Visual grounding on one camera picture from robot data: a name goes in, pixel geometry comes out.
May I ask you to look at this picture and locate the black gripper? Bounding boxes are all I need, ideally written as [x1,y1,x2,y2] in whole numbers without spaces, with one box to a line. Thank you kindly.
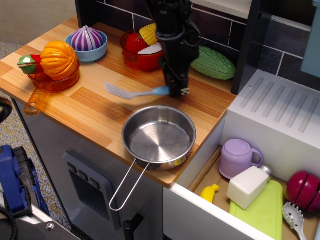
[156,24,200,98]

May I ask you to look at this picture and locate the grey spatula blue handle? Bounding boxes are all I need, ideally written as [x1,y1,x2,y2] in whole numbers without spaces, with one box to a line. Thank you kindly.
[104,82,170,100]

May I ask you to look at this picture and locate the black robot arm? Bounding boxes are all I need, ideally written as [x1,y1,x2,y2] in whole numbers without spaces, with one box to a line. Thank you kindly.
[146,0,201,98]

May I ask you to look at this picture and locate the steel frying pan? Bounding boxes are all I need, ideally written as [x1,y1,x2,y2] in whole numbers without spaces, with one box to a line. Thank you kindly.
[108,105,197,212]

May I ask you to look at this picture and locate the white toy rice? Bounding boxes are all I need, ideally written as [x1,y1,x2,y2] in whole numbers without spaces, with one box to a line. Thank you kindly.
[138,42,163,55]

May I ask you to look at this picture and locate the green toy bitter gourd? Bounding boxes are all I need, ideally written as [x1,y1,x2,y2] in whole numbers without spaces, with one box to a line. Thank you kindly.
[191,46,236,81]

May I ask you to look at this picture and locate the red transparent pot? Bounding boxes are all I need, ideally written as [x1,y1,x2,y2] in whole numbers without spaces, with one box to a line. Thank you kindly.
[120,29,163,72]

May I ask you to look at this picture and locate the yellow toy corn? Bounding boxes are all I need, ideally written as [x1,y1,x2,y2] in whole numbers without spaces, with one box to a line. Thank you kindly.
[139,23,158,46]

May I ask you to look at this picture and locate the red toy tomato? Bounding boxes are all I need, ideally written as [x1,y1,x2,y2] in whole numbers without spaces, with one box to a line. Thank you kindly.
[125,32,148,54]

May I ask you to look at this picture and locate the light blue bowl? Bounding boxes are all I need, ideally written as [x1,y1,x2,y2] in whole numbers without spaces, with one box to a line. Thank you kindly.
[65,31,108,63]

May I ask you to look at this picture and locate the purple striped toy onion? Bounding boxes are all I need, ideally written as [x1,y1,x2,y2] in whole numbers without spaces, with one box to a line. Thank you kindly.
[70,25,104,52]

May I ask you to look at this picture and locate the purple plastic cup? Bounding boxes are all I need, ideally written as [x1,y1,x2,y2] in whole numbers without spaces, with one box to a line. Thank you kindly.
[218,138,264,180]

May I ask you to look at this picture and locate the white toy sink unit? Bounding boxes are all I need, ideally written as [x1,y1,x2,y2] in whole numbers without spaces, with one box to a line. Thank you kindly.
[163,70,320,240]

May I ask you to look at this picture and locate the yellow toy banana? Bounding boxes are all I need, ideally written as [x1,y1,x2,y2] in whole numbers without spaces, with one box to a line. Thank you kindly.
[200,184,220,204]

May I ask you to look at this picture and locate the orange toy pumpkin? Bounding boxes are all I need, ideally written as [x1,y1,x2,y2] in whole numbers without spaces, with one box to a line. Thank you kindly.
[40,41,79,81]

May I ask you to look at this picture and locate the white salt shaker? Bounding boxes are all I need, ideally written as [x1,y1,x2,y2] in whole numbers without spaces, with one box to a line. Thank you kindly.
[226,165,272,210]

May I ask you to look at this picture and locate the orange transparent saucepan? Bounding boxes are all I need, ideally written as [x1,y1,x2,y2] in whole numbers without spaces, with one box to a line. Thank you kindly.
[24,60,80,117]

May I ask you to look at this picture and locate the light blue box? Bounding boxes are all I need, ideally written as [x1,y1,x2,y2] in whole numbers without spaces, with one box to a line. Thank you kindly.
[301,0,320,78]

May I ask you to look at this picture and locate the red toy pepper green top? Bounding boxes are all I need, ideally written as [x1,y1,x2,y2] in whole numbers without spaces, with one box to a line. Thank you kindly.
[17,54,44,75]

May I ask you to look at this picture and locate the grey toy oven door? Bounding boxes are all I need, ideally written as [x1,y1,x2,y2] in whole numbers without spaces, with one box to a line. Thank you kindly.
[63,151,121,231]

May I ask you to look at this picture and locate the green cutting board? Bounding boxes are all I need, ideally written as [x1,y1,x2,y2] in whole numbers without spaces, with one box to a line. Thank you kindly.
[229,180,283,240]

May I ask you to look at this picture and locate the magenta toy cabbage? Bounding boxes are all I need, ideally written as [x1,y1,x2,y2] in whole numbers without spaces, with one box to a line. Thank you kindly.
[284,171,320,213]

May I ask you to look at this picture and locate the grey pasta spoon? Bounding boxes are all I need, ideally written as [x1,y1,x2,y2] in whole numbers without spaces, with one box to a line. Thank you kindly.
[282,202,307,240]

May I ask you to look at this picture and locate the blue black clamp tool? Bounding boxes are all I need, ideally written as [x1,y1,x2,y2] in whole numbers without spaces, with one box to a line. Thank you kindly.
[0,145,50,218]

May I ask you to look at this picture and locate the black oven handle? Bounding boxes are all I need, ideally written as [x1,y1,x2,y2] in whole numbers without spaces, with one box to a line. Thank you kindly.
[122,213,144,240]

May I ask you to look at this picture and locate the black cable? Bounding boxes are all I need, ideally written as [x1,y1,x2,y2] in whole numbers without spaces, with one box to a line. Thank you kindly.
[0,206,19,240]

